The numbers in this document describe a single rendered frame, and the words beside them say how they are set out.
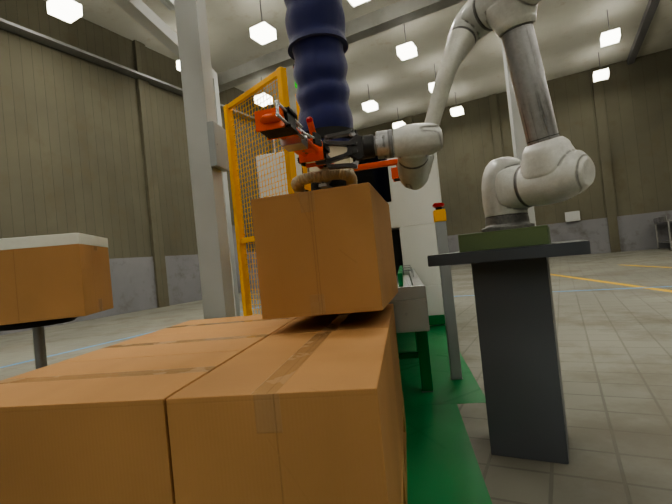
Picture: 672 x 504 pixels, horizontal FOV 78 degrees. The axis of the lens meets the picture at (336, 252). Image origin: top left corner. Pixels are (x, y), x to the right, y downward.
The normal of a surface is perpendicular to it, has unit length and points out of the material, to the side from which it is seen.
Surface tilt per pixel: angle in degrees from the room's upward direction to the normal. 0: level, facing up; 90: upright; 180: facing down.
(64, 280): 90
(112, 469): 90
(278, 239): 89
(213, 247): 90
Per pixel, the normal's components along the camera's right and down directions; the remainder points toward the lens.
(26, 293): 0.18, -0.04
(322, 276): -0.22, 0.00
